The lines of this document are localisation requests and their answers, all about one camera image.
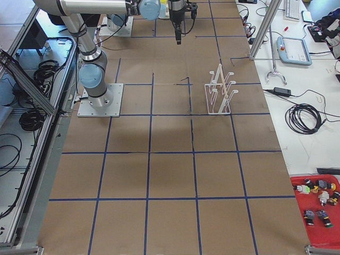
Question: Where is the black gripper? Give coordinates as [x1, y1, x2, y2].
[169, 0, 185, 45]

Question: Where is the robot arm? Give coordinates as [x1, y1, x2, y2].
[34, 1, 161, 108]

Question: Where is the grabber reaching tool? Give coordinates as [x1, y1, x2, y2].
[265, 27, 287, 85]

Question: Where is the white keyboard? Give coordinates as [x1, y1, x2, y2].
[284, 0, 300, 22]

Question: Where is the blue teach pendant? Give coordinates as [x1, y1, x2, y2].
[276, 36, 312, 66]

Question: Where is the black power adapter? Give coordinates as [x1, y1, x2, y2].
[273, 87, 292, 97]

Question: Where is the red parts tray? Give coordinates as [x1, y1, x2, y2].
[291, 175, 339, 249]

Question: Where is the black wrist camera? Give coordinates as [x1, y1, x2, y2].
[185, 2, 198, 20]

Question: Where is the white wire cup rack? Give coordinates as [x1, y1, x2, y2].
[204, 64, 239, 115]

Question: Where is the aluminium frame post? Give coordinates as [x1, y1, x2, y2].
[249, 0, 281, 60]

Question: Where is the coiled black cable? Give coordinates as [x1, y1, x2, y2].
[285, 103, 322, 134]

